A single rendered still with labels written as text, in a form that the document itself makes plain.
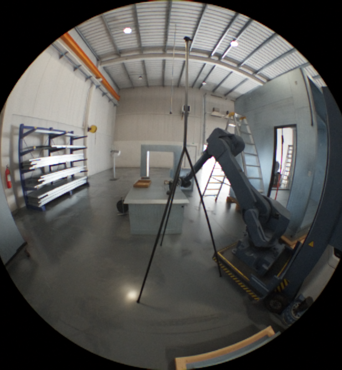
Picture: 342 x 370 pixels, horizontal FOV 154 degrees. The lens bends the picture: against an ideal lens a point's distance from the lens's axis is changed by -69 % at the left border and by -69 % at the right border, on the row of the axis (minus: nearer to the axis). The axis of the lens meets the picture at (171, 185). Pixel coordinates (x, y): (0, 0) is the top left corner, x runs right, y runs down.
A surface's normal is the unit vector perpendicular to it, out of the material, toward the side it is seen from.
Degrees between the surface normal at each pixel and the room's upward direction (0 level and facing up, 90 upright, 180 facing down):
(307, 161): 90
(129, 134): 90
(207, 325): 0
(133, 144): 90
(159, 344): 0
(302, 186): 90
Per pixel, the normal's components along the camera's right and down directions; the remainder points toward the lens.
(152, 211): 0.14, 0.25
